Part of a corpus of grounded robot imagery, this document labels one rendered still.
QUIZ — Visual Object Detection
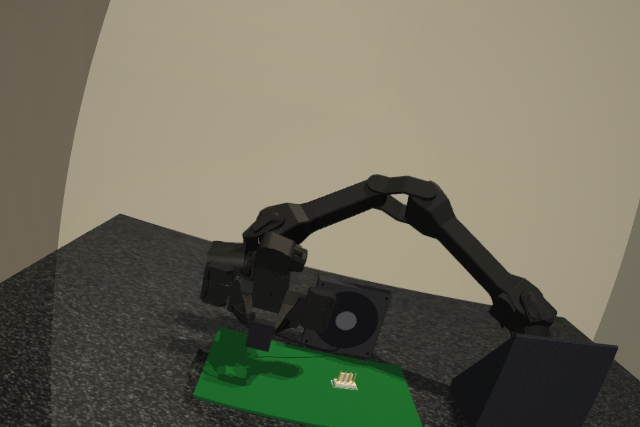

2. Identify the black cable with plug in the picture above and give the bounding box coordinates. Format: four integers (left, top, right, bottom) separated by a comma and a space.
230, 304, 340, 352

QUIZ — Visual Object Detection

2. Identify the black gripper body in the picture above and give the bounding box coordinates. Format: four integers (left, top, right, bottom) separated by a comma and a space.
200, 261, 336, 333

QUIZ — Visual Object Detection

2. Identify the black cooling fan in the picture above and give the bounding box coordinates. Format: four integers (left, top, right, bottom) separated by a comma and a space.
301, 275, 392, 358

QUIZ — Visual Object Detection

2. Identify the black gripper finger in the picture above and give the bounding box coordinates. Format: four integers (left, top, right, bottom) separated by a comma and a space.
273, 290, 306, 334
227, 276, 254, 328

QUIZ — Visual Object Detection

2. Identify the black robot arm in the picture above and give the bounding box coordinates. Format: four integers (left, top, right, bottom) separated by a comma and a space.
206, 174, 557, 338

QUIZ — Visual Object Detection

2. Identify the green circuit board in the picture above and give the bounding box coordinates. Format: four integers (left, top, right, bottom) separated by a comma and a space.
192, 327, 423, 427

